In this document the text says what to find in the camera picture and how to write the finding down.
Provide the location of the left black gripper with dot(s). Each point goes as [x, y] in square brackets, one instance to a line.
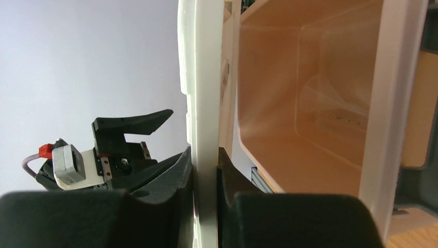
[129, 167]

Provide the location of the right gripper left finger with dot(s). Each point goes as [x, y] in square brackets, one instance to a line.
[167, 219]

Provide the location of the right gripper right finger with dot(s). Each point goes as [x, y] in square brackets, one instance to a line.
[236, 206]

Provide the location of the pink plastic bin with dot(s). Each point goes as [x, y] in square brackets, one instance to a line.
[323, 97]

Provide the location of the white plastic lid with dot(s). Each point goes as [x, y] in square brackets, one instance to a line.
[199, 30]

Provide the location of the wooden compartment tray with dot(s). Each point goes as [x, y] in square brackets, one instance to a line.
[421, 111]

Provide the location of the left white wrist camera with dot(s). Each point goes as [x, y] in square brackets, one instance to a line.
[73, 169]

